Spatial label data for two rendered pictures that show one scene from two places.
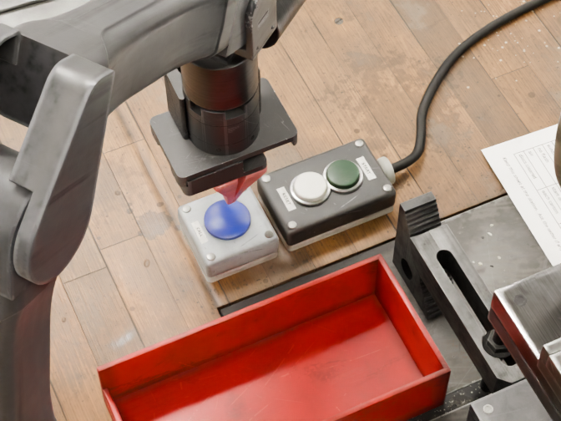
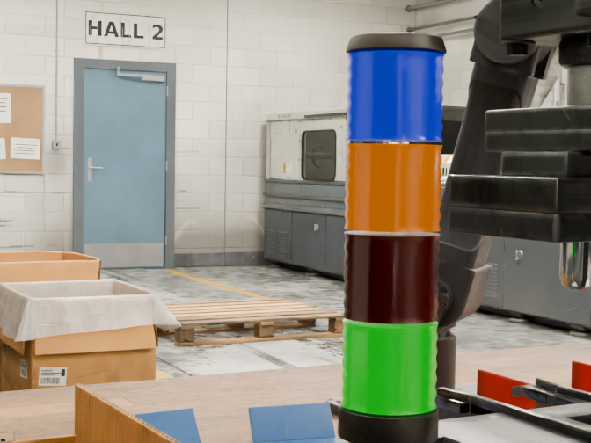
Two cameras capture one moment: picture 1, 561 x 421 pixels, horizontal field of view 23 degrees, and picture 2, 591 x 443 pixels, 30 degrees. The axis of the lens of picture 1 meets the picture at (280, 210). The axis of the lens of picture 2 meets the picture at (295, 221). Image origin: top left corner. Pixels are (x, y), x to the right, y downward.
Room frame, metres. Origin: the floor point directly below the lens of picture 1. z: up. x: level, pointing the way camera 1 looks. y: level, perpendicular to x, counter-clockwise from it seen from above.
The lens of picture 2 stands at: (0.15, -0.90, 1.15)
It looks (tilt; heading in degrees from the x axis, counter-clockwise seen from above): 3 degrees down; 86
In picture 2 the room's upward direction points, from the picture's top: 1 degrees clockwise
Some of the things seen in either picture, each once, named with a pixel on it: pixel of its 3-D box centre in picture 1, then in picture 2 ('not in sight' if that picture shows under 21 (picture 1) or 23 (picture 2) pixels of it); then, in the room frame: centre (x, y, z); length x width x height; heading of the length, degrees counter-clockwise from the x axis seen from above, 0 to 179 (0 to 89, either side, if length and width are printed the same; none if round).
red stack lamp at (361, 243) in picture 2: not in sight; (390, 275); (0.22, -0.47, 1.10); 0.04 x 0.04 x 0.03
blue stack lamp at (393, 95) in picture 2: not in sight; (395, 98); (0.22, -0.47, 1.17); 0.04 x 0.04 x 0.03
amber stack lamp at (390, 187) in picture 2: not in sight; (392, 186); (0.22, -0.47, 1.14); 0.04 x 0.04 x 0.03
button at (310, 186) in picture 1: (310, 191); not in sight; (0.69, -0.03, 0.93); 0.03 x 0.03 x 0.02
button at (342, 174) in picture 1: (342, 179); not in sight; (0.70, -0.05, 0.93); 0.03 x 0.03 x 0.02
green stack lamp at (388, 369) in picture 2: not in sight; (389, 362); (0.22, -0.47, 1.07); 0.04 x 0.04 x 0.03
